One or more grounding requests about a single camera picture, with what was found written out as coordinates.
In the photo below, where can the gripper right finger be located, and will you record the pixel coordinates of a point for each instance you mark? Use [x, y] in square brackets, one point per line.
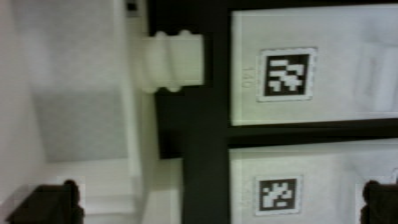
[378, 212]

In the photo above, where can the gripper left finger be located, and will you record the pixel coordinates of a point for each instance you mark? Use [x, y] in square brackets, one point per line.
[49, 207]

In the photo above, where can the white cabinet door panel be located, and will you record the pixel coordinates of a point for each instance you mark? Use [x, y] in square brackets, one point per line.
[296, 182]
[314, 64]

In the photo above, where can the white cabinet body box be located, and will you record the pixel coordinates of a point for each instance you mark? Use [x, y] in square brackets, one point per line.
[85, 64]

